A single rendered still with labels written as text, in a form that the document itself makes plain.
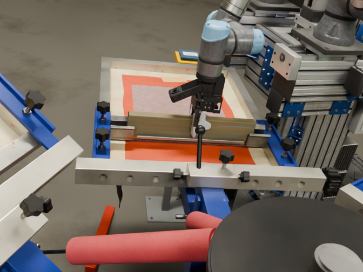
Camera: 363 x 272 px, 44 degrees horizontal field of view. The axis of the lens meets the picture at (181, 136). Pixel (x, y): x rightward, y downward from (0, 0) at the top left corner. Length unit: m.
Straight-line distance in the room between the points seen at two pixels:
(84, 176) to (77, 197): 1.52
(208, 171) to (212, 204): 0.09
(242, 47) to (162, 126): 0.34
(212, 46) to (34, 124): 0.53
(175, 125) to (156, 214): 1.26
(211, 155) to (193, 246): 0.75
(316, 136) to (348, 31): 0.64
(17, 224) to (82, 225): 1.68
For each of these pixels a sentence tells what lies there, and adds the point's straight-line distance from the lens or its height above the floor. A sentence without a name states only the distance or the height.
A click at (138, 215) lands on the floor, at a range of 2.58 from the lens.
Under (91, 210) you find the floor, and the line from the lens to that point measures 2.59.
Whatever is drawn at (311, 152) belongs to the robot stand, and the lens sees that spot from 2.22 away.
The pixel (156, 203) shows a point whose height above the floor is 0.01.
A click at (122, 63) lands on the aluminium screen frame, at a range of 1.90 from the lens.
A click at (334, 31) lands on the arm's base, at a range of 1.70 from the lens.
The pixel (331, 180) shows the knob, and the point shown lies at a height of 1.04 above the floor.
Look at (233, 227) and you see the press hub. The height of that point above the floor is 1.32.
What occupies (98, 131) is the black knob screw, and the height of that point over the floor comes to 1.06.
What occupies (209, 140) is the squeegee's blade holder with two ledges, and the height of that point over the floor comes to 0.99.
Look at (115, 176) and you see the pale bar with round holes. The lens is 1.16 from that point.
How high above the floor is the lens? 1.72
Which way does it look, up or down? 31 degrees down
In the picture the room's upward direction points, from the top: 10 degrees clockwise
